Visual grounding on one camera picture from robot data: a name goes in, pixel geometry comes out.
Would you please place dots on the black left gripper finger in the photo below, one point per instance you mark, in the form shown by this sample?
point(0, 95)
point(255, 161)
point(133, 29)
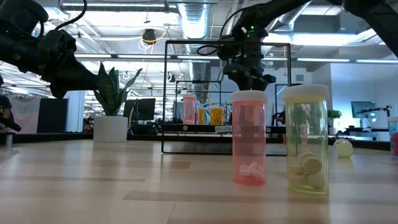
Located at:
point(71, 79)

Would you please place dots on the amber pill bottle white cap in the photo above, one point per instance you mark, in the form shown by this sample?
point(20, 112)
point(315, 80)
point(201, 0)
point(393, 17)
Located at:
point(217, 116)

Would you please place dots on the yellow pill bottle white cap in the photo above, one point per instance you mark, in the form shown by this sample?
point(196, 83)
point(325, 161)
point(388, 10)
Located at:
point(202, 116)

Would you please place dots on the pink pill bottle white cap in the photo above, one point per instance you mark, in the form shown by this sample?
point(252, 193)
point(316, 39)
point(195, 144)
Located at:
point(189, 109)
point(248, 140)

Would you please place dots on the red bottle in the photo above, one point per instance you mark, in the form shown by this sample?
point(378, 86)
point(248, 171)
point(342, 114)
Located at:
point(393, 127)

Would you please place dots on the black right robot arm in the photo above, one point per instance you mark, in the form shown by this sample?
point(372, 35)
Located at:
point(379, 18)

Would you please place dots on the black jointed stand arm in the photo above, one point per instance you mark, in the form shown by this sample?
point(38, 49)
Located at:
point(387, 108)

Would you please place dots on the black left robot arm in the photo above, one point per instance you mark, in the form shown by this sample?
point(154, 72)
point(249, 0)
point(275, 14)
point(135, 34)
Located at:
point(18, 15)

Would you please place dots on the black-framed wooden shelf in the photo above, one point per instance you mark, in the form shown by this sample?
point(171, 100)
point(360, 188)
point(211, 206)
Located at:
point(192, 127)

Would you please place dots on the white pillar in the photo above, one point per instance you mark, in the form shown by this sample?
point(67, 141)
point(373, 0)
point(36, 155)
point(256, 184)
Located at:
point(74, 112)

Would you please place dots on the black partition panel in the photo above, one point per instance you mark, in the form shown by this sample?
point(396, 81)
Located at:
point(53, 116)

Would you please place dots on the pale hanging cloth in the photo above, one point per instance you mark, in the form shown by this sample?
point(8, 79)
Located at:
point(26, 113)

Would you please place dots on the person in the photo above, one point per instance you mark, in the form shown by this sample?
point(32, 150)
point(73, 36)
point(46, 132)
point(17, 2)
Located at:
point(3, 107)

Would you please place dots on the snake plant in white pot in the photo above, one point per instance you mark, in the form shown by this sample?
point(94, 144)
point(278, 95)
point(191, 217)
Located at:
point(110, 129)

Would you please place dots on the black computer monitor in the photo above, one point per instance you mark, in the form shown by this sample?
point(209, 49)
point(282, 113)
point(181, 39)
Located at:
point(130, 109)
point(146, 109)

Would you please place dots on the reddish pill bottle white cap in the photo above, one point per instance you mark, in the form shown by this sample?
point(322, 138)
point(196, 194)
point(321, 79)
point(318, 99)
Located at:
point(284, 139)

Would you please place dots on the wide bright ceiling light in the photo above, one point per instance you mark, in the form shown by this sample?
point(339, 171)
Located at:
point(311, 40)

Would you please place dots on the long ceiling light strip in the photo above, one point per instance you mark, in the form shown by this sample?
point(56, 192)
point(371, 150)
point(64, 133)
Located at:
point(140, 56)

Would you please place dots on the yellow-green pill bottle white cap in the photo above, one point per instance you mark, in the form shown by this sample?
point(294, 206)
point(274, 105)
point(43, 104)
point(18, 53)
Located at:
point(306, 140)

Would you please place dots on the small green potted plant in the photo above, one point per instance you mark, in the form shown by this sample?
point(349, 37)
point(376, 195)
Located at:
point(334, 114)

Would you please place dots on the bluish lit monitor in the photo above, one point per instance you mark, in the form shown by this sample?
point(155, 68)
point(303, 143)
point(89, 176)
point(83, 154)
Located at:
point(362, 108)

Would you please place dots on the pale yellow-green round object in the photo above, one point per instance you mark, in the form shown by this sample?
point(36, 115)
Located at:
point(343, 148)

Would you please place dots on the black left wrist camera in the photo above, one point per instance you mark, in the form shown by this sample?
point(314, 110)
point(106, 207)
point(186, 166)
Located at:
point(57, 45)

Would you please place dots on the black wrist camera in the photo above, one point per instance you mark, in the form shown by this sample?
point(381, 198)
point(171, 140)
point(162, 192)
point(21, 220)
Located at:
point(228, 51)
point(57, 45)

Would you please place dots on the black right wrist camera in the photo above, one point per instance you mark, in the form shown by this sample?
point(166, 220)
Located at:
point(228, 51)

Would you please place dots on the black aluminium rail frame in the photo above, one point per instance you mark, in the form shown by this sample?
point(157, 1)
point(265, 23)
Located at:
point(46, 137)

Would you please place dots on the silver spiral ceiling duct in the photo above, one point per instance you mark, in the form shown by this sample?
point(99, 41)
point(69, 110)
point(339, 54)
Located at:
point(292, 15)
point(195, 25)

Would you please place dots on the grey metal post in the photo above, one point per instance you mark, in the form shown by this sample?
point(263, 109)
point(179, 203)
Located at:
point(9, 139)

